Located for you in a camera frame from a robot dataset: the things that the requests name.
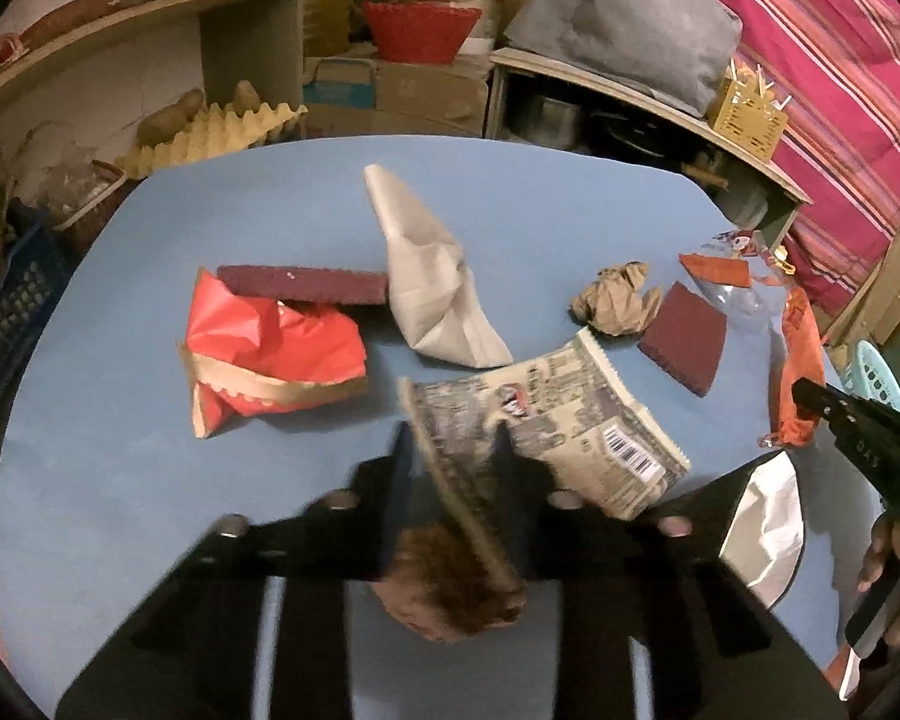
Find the small wooden cabinet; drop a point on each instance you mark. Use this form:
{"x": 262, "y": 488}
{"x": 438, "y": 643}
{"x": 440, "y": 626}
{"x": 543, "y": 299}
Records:
{"x": 765, "y": 165}

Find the yellow egg tray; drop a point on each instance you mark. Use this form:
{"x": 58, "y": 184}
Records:
{"x": 210, "y": 135}

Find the curved wooden shelf unit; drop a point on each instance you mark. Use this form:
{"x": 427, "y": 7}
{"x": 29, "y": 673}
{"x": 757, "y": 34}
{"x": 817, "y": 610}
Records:
{"x": 157, "y": 11}

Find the large potato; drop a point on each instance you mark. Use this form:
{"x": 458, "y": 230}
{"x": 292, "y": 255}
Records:
{"x": 169, "y": 116}

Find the pink striped blanket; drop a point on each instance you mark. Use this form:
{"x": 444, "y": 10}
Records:
{"x": 832, "y": 90}

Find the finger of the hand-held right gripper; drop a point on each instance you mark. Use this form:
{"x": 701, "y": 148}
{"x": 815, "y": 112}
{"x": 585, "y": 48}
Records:
{"x": 814, "y": 399}

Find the blue plastic crate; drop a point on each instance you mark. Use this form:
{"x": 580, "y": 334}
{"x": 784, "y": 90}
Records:
{"x": 7, "y": 330}

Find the maroon scouring pad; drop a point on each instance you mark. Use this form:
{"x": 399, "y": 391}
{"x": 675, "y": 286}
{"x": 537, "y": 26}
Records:
{"x": 682, "y": 341}
{"x": 304, "y": 285}

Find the steel pot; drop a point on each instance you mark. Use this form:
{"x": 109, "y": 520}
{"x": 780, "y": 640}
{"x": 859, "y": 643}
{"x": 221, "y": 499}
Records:
{"x": 547, "y": 120}

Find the red plastic basket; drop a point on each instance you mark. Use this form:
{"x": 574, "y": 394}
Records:
{"x": 420, "y": 34}

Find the teal plastic basket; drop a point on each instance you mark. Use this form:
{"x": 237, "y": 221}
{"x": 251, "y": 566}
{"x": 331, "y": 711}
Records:
{"x": 874, "y": 379}

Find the silver foil packet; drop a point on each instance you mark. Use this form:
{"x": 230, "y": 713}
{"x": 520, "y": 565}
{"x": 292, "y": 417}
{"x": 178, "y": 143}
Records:
{"x": 765, "y": 525}

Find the beige printed snack packet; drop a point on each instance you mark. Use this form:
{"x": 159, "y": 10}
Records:
{"x": 570, "y": 405}

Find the yellow woven basket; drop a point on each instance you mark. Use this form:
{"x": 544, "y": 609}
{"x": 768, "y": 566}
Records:
{"x": 746, "y": 120}

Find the grey cloth bag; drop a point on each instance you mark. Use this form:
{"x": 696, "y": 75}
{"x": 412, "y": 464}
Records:
{"x": 622, "y": 22}

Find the stack of cardboard boxes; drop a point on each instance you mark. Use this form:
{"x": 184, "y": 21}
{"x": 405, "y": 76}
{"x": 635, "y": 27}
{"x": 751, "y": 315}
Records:
{"x": 892, "y": 277}

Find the brown fuzzy scrubber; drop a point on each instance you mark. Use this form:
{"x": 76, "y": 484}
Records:
{"x": 435, "y": 592}

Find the red item on shelf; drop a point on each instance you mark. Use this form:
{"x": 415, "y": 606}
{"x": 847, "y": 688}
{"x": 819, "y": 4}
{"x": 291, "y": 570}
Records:
{"x": 0, "y": 56}

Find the brown item on shelf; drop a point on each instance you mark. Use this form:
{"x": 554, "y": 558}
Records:
{"x": 67, "y": 21}

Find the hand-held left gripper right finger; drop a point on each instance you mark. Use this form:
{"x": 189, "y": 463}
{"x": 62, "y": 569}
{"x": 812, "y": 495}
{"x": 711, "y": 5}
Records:
{"x": 506, "y": 472}

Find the red wrapper with gold trim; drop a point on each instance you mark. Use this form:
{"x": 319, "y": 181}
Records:
{"x": 270, "y": 345}

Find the small potato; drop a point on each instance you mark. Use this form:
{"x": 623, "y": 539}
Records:
{"x": 244, "y": 96}

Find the black pan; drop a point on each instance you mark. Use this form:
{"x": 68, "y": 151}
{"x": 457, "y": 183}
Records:
{"x": 622, "y": 135}

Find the cardboard box with blue print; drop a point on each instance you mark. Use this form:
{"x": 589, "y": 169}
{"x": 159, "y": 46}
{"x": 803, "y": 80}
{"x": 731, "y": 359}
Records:
{"x": 412, "y": 97}

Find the orange crumpled wrapper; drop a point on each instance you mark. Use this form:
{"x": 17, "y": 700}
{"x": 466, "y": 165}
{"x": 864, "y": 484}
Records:
{"x": 799, "y": 360}

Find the yellow broom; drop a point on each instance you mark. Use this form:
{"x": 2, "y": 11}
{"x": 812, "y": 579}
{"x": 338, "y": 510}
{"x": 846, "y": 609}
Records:
{"x": 328, "y": 15}

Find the brown crumpled paper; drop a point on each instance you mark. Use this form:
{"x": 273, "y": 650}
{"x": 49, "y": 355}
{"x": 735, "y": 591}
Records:
{"x": 615, "y": 300}

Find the white crumpled paper bag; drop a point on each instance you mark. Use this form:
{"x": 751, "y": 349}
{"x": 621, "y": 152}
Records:
{"x": 427, "y": 277}

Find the clear plastic wrapper orange label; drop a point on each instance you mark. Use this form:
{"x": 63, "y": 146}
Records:
{"x": 720, "y": 270}

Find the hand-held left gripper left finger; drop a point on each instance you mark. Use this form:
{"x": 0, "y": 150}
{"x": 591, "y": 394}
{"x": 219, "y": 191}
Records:
{"x": 401, "y": 472}

